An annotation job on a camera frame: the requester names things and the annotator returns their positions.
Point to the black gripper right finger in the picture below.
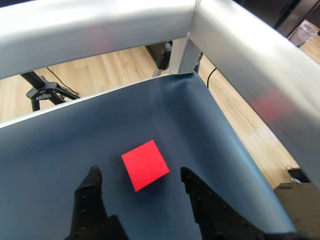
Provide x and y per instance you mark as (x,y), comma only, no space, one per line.
(212,215)

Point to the black gripper left finger taped tip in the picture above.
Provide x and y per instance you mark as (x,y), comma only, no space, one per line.
(87,207)

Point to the red cube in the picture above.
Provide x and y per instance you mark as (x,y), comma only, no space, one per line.
(145,165)

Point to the brown cardboard box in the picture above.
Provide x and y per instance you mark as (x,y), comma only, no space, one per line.
(300,207)

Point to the dark blue table mat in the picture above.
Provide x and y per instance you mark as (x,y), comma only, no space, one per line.
(75,140)

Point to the small black device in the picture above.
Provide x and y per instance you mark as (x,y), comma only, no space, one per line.
(297,175)

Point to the black tripod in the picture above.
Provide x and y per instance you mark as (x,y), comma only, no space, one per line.
(45,87)

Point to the black clamp stand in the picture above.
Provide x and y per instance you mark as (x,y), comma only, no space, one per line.
(162,56)

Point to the clear plastic waste bin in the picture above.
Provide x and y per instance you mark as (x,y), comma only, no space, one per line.
(307,32)

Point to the black furniture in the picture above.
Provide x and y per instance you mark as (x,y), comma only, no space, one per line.
(280,12)

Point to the silver aluminium frame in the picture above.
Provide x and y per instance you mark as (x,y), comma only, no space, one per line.
(100,30)

